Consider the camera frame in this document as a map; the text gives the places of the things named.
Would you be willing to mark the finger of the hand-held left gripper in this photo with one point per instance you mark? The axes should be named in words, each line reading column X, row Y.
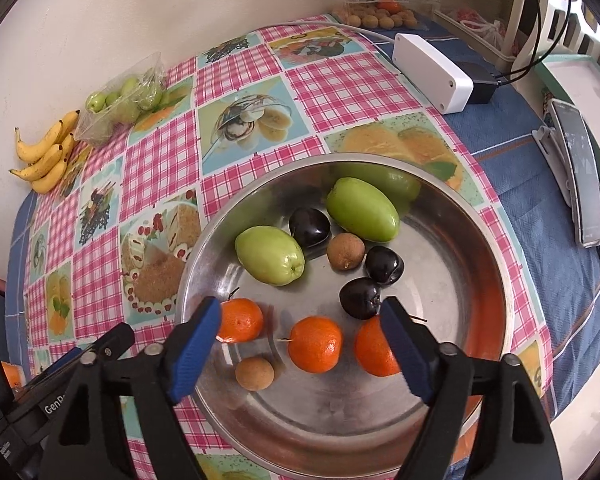
column 55, row 362
column 115, row 337

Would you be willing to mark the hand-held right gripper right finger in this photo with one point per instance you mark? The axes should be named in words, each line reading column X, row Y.
column 405, row 352

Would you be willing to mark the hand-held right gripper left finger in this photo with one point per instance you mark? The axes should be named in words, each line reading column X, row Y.
column 195, row 350

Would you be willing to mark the orange mandarin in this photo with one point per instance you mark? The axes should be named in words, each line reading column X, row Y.
column 316, row 344
column 240, row 320
column 372, row 347

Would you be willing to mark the brown longan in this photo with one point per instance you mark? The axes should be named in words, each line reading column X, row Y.
column 346, row 251
column 254, row 372

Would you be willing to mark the dark cherry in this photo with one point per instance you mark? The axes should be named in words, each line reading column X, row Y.
column 361, row 298
column 309, row 227
column 384, row 266

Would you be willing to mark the stainless steel bowl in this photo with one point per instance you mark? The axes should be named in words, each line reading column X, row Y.
column 430, row 240

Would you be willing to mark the round green jujube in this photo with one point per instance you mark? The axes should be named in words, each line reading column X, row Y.
column 270, row 255

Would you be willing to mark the elongated green jujube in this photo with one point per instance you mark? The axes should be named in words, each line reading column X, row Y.
column 362, row 208

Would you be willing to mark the pink plaid printed tablecloth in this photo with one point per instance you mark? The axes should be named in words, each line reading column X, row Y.
column 155, row 160

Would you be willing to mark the yellow banana bunch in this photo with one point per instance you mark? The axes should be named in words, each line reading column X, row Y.
column 45, row 160

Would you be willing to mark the clear bag of green jujubes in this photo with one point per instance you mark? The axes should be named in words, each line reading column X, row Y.
column 125, row 95

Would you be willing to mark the white phone holder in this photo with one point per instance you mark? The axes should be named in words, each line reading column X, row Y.
column 550, row 150

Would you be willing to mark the dark smartphone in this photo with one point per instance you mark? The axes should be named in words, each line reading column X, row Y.
column 580, row 175

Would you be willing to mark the black power adapter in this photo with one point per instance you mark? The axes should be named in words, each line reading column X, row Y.
column 477, row 82

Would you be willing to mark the white power box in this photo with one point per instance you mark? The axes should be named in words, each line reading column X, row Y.
column 430, row 70

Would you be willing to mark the green edged white box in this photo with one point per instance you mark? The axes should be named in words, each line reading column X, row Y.
column 580, row 80

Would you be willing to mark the pile of small longans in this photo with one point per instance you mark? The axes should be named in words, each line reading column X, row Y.
column 380, row 21

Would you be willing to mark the white plastic bag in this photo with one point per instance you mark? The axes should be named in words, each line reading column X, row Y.
column 480, row 25

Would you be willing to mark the small orange fruit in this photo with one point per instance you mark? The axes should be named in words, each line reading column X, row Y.
column 389, row 5

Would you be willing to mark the white slatted furniture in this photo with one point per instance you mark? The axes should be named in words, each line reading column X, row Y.
column 519, row 0

